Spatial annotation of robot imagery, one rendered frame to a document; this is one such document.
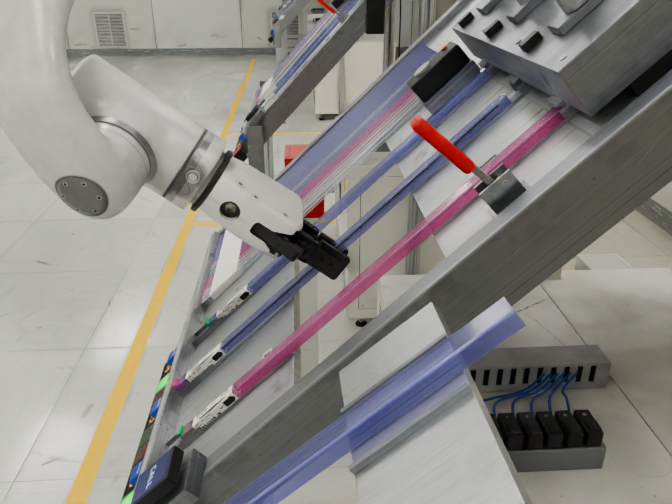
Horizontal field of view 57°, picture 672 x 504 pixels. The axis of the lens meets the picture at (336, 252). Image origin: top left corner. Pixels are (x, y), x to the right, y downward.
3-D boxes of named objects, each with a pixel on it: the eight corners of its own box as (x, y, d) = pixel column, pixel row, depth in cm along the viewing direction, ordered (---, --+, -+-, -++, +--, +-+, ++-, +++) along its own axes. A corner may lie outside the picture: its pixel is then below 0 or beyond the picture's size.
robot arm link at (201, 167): (200, 142, 59) (227, 160, 60) (211, 121, 67) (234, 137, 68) (155, 209, 61) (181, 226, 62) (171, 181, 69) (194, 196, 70)
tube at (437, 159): (181, 393, 76) (174, 388, 75) (183, 386, 77) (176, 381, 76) (512, 103, 63) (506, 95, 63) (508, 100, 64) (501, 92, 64)
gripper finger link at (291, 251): (280, 250, 61) (313, 255, 65) (240, 200, 64) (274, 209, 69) (273, 259, 61) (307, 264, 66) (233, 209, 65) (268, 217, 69)
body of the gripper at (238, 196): (216, 160, 59) (311, 223, 62) (226, 133, 68) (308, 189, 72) (175, 219, 61) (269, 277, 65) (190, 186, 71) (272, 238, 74)
